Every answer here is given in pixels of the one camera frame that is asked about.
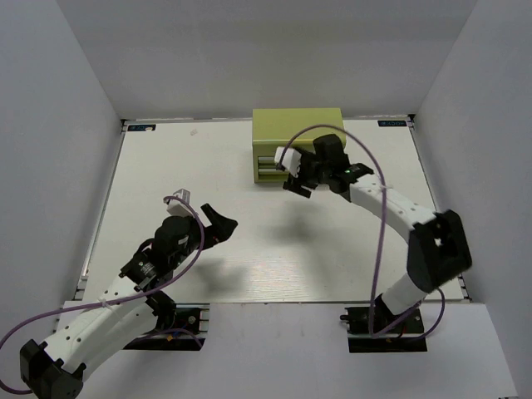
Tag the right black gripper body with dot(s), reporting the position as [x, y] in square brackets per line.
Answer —
[312, 174]

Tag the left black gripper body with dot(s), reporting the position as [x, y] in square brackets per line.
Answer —
[195, 234]

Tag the green metal drawer chest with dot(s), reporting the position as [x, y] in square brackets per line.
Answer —
[272, 128]

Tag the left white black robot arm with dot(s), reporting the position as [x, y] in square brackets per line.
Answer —
[132, 306]

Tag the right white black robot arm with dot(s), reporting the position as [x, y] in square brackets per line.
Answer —
[437, 249]

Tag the right blue corner label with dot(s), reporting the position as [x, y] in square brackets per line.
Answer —
[392, 123]

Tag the blue corner label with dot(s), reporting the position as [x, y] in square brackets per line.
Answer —
[142, 127]
[392, 123]

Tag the left blue corner label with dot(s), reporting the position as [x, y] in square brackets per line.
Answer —
[142, 127]

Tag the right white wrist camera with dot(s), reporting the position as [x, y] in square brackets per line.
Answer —
[288, 159]

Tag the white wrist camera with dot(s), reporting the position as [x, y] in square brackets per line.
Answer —
[178, 203]
[288, 159]

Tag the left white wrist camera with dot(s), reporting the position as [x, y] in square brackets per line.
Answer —
[178, 203]

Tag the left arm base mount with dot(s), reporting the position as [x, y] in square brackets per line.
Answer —
[184, 331]

